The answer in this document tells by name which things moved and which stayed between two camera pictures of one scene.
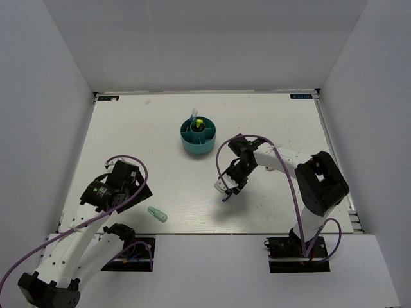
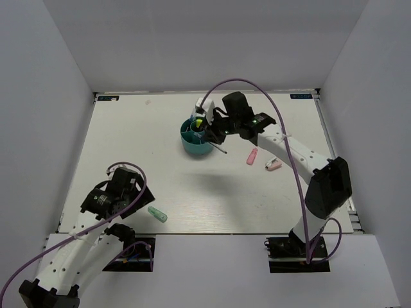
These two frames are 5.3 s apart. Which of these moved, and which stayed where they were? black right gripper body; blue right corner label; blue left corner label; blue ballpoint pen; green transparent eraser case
Moved: black right gripper body; blue ballpoint pen
Stayed: blue right corner label; blue left corner label; green transparent eraser case
